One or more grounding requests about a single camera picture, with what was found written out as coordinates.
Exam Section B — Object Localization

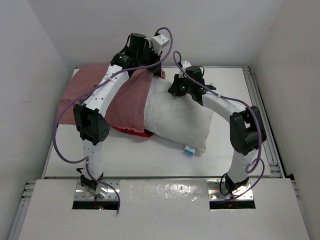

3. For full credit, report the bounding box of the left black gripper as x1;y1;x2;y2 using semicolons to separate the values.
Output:
137;43;163;74

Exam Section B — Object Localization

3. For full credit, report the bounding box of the white pillow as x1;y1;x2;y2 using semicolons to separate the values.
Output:
144;77;214;153

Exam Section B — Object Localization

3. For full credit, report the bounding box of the pink patterned pillowcase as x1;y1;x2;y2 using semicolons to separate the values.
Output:
56;64;166;138

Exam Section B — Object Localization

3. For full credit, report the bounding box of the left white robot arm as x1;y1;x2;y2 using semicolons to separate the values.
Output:
73;32;170;191

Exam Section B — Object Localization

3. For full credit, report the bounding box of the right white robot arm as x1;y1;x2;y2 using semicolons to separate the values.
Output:
168;61;267;195

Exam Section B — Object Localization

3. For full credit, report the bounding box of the blue pillow label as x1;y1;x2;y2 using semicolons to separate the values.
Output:
184;145;196;155

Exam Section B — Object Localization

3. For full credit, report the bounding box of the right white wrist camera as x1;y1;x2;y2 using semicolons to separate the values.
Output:
179;61;192;78

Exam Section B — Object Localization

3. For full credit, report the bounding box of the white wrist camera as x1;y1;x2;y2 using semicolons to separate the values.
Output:
151;34;170;55
179;61;192;78

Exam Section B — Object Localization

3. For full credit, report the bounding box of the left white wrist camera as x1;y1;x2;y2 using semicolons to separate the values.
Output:
151;34;170;55

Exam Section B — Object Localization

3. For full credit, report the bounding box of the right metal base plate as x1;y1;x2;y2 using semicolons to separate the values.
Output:
206;178;254;202

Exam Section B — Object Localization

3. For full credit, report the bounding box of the metal base plate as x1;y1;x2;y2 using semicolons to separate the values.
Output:
206;178;254;202
73;180;120;202

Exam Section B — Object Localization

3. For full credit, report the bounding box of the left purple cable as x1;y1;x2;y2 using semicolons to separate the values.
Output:
52;26;174;216

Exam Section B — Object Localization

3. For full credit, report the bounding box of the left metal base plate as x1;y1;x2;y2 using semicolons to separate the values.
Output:
73;180;120;202

